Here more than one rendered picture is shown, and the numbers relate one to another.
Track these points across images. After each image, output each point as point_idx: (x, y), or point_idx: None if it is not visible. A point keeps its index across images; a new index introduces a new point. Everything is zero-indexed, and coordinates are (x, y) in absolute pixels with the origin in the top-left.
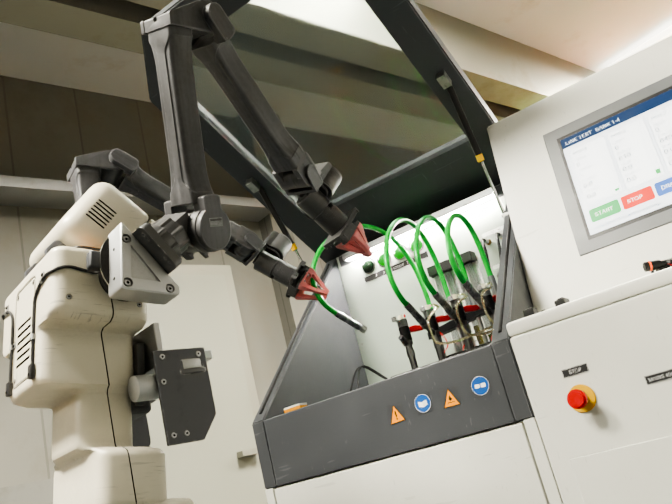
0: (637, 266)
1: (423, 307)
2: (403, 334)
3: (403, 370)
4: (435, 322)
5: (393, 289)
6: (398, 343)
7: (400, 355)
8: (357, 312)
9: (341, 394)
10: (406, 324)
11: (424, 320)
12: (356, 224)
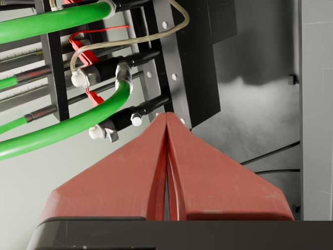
0: None
1: (89, 77)
2: (126, 120)
3: (91, 158)
4: (104, 61)
5: (118, 107)
6: (60, 171)
7: (75, 165)
8: (20, 243)
9: (332, 165)
10: (107, 118)
11: (123, 66)
12: (121, 241)
